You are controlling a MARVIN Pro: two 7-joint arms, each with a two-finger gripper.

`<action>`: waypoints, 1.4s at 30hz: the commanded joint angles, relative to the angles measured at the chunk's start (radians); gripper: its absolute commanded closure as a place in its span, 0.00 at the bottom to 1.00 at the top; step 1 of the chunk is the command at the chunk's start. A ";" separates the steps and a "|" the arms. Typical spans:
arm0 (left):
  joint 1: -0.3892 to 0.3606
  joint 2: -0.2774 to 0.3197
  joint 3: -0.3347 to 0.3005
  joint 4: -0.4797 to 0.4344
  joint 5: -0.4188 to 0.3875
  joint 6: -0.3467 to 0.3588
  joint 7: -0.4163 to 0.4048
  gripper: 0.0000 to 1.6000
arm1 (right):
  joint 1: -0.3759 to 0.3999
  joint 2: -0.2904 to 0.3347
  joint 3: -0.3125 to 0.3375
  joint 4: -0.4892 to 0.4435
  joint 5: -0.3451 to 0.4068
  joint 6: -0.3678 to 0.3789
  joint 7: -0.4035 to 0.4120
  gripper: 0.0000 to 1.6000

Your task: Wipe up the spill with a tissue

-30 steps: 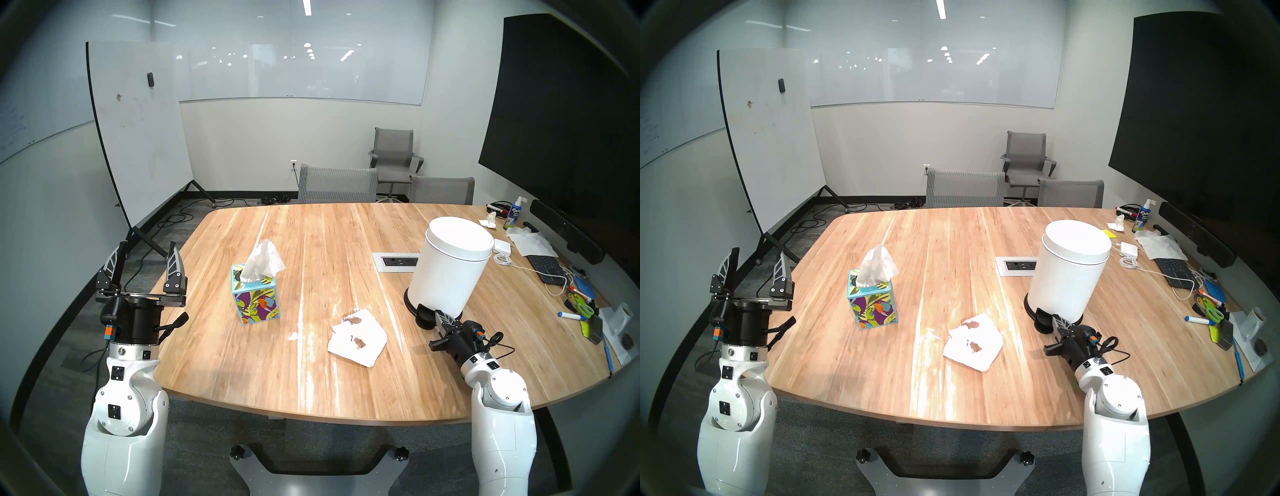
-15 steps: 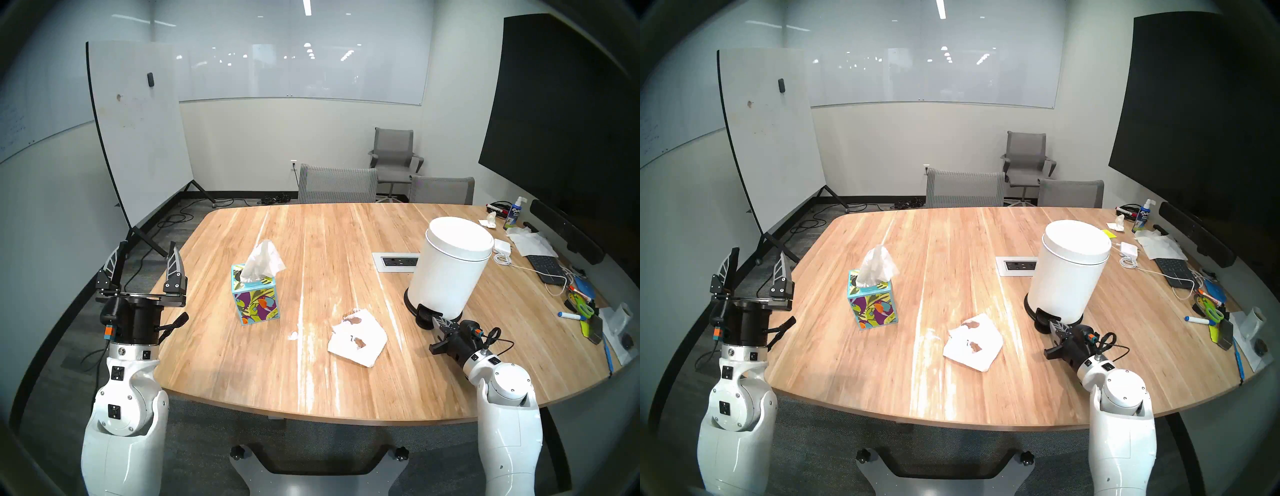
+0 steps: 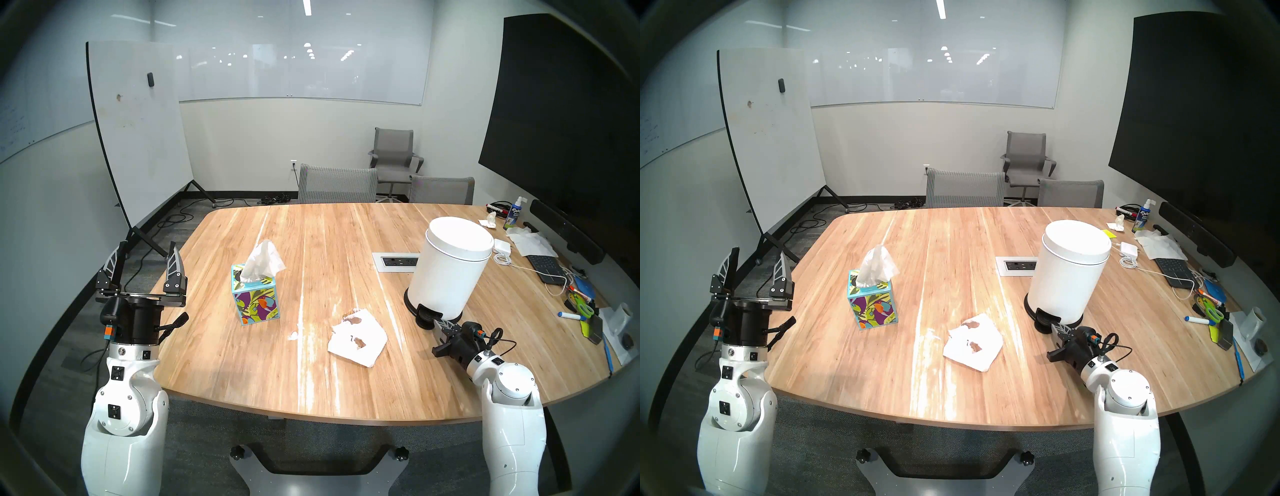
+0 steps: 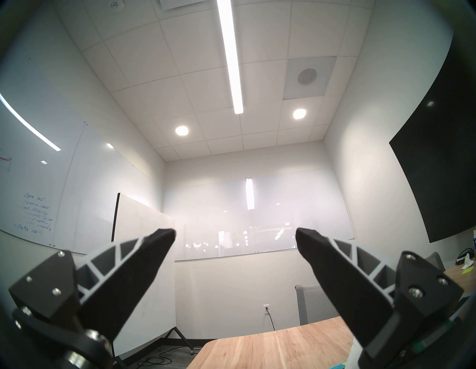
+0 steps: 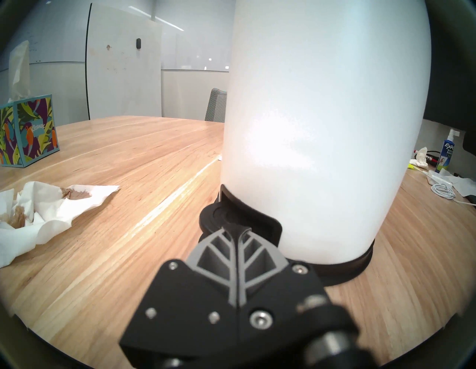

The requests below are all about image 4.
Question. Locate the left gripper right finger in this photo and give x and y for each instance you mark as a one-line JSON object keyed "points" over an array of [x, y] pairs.
{"points": [[357, 282]]}

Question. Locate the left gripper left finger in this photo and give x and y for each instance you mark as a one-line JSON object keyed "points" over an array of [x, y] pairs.
{"points": [[111, 282]]}

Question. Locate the white tissue sheet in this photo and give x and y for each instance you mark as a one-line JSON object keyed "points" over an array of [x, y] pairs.
{"points": [[355, 351]]}

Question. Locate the colourful toucan tissue box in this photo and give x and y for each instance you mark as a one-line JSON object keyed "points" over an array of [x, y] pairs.
{"points": [[344, 363]]}

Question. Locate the small crumpled white tissue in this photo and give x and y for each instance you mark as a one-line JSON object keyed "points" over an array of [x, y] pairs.
{"points": [[467, 261]]}

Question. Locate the grey mesh office chair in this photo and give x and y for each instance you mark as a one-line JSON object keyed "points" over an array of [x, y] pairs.
{"points": [[312, 303]]}

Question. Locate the rolling whiteboard on stand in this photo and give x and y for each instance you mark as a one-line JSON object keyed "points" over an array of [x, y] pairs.
{"points": [[148, 223]]}

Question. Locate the yellow sticky note pad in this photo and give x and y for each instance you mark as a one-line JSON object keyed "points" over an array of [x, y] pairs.
{"points": [[466, 270]]}

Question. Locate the round ceiling spotlight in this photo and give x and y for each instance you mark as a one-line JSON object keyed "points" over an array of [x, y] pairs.
{"points": [[182, 130], [299, 114]]}

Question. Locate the round ceiling speaker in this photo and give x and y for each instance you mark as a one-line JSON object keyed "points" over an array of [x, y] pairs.
{"points": [[307, 76]]}

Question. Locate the long ceiling light strip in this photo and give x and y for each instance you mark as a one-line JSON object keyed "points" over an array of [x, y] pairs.
{"points": [[232, 55]]}

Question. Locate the wide glass wall whiteboard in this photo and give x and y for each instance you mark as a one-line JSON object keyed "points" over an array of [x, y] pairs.
{"points": [[260, 215]]}

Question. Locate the wall whiteboard with writing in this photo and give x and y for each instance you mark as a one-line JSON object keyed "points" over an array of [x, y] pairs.
{"points": [[55, 178]]}

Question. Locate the large black wall screen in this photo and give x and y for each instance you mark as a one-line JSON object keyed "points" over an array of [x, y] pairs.
{"points": [[442, 156]]}

